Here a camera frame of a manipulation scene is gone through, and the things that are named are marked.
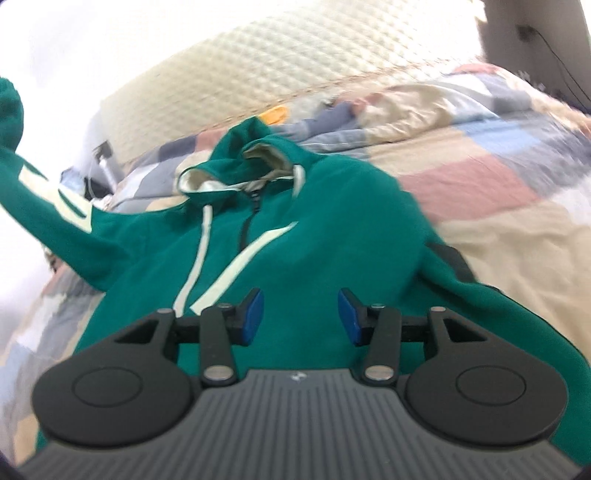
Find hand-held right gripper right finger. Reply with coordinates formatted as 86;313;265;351
338;287;488;385

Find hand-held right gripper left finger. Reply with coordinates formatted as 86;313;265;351
115;287;265;387

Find green hoodie with cream stripes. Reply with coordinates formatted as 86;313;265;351
0;76;591;468

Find pastel patchwork blanket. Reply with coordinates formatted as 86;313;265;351
0;62;591;462

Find grey metal object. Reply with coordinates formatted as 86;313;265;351
93;141;122;195

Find cream quilted headboard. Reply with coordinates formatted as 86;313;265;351
99;0;491;163

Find thin black cable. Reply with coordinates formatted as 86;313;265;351
531;28;591;114

